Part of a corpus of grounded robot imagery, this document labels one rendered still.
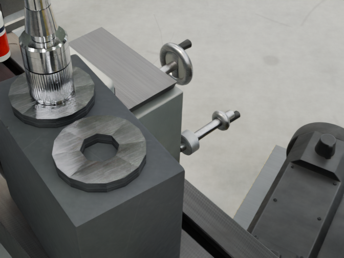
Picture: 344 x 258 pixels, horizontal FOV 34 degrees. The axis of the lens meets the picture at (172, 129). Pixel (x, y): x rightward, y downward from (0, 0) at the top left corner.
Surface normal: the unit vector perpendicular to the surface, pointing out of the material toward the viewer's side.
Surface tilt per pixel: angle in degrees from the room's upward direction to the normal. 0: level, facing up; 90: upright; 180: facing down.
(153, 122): 90
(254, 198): 0
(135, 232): 90
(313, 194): 0
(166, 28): 0
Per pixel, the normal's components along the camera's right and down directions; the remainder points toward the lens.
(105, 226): 0.57, 0.59
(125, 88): 0.03, -0.70
